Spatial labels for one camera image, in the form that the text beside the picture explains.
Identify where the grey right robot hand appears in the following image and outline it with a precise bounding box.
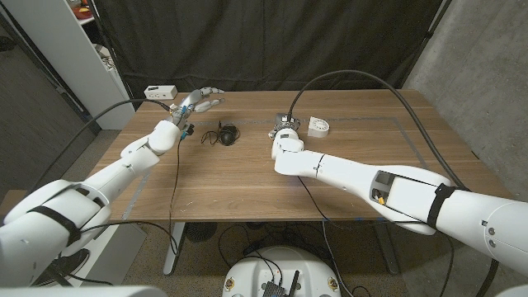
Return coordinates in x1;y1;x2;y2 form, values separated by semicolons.
267;111;302;139

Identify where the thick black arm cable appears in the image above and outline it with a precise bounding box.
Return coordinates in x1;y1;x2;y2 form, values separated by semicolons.
286;69;501;297
26;98;172;196

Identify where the black floor cable tangle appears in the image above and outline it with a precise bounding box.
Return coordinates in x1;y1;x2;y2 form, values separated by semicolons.
217;222;331;270

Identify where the white kitchen timer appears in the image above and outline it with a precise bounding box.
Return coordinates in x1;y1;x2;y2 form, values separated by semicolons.
307;116;331;139

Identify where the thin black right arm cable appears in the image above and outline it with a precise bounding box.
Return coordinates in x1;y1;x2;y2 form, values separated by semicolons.
295;176;426;227

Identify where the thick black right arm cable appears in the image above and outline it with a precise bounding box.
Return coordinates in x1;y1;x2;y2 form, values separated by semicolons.
286;69;501;297

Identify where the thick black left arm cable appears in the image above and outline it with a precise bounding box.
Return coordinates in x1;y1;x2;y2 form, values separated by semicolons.
26;98;172;196

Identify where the black torso antenna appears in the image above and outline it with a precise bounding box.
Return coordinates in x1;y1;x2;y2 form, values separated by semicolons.
287;270;301;297

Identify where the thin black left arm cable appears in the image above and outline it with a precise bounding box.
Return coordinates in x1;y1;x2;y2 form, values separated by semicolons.
80;137;183;256

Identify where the black floor fan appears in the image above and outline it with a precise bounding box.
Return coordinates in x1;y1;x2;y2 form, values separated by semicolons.
185;222;219;243

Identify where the black computer mouse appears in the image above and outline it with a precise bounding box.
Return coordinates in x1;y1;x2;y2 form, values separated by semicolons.
218;125;241;147

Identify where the white table leg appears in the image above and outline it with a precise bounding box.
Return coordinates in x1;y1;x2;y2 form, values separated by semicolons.
163;222;187;276

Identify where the black backdrop curtain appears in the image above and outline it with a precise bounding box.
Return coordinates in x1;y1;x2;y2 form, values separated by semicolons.
93;0;445;111

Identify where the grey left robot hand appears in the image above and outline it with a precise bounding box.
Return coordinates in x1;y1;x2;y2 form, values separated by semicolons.
168;86;226;127

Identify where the black backdrop stand pole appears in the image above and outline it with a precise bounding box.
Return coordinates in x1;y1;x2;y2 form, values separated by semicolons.
400;0;453;90
85;0;138;111

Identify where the white robot head housing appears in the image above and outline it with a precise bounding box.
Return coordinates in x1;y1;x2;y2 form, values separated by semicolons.
0;285;168;297

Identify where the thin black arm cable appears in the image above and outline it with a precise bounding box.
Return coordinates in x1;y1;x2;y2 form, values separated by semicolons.
80;137;183;256
295;176;426;227

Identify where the red bowl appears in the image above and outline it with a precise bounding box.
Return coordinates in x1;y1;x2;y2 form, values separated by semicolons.
72;5;94;21

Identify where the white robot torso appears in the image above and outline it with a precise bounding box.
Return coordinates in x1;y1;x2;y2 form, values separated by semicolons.
222;245;342;297

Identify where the grey table leg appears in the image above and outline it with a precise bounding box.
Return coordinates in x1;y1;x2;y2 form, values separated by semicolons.
372;224;401;276

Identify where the white cabinet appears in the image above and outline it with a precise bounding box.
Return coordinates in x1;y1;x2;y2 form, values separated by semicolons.
2;0;137;131

